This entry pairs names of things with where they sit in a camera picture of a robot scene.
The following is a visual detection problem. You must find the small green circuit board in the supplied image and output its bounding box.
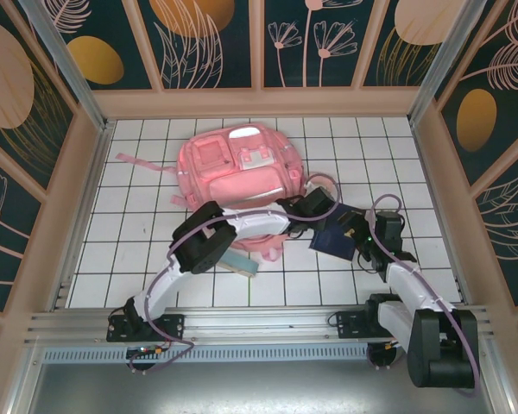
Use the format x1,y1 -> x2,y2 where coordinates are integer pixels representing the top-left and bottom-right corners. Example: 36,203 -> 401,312
126,344 -> 165,360

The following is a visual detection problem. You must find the aluminium corner post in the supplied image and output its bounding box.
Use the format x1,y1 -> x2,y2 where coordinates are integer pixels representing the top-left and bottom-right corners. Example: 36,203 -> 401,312
407,0 -> 501,129
19,0 -> 116,133

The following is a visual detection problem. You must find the aluminium side rail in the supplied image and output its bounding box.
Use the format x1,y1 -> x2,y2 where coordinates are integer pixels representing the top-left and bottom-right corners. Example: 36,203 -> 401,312
408,120 -> 474,307
47,122 -> 116,311

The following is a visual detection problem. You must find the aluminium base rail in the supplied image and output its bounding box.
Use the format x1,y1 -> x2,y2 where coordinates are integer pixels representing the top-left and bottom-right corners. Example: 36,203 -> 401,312
23,304 -> 496,346

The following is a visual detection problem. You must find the pink backpack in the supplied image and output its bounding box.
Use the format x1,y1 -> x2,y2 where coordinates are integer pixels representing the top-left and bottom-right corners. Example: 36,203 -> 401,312
114,124 -> 306,264

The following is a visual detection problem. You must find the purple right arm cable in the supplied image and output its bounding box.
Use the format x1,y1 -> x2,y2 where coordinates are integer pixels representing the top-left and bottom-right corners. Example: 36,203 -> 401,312
369,193 -> 483,398

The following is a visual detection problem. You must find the grey metal sheet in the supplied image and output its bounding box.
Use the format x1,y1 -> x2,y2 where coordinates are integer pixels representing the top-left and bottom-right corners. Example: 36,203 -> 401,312
25,364 -> 502,414

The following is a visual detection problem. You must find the light blue book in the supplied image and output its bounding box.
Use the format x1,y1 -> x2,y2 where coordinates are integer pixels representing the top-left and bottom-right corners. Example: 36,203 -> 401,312
221,251 -> 260,280

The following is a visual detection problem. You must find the perforated metal cable tray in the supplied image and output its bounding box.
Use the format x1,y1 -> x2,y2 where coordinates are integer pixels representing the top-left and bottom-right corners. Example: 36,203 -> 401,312
42,348 -> 372,366

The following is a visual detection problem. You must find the dark blue book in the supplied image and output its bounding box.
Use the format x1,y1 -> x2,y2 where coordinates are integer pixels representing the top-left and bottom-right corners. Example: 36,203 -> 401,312
307,202 -> 372,261

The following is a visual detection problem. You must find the dark floral wall panel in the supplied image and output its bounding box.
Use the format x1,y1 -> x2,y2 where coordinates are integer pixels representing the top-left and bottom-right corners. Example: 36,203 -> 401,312
0,0 -> 77,191
54,0 -> 153,91
0,141 -> 44,298
138,0 -> 254,90
262,0 -> 383,88
472,150 -> 518,307
362,0 -> 474,88
433,0 -> 518,186

